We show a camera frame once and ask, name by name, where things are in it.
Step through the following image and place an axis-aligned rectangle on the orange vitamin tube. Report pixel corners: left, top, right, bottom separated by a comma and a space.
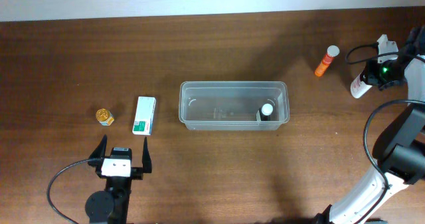
314, 45, 339, 77

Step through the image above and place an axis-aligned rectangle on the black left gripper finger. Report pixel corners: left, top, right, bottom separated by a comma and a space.
88, 135, 108, 166
141, 137, 152, 173

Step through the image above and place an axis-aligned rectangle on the white green medicine box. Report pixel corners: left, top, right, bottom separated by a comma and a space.
131, 96, 156, 136

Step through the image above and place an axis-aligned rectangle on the dark bottle white cap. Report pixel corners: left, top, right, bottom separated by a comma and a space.
256, 104, 274, 122

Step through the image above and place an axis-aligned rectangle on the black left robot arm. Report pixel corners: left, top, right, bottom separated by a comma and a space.
85, 136, 152, 223

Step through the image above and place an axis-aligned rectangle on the white lotion bottle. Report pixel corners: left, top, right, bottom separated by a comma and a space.
350, 72, 372, 98

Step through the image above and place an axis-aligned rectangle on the small gold-lidded balm jar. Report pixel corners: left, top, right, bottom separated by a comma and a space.
96, 108, 114, 126

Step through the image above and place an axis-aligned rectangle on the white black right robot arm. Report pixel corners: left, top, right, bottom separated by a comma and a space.
313, 27, 424, 224

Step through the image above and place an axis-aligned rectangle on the clear plastic container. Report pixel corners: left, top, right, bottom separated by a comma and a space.
179, 81, 290, 131

